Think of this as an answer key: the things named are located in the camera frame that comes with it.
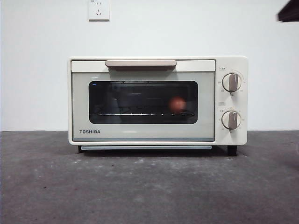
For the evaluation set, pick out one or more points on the white wall socket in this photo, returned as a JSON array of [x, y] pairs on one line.
[[99, 11]]

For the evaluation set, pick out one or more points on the metal oven crumb tray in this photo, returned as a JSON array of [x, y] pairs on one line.
[[144, 147]]

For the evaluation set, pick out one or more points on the beige oven knob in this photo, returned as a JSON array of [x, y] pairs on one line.
[[232, 82], [231, 120]]

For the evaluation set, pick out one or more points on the cream Toshiba toaster oven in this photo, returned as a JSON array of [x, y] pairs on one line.
[[233, 102]]

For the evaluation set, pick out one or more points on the brown egg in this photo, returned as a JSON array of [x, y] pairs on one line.
[[177, 104]]

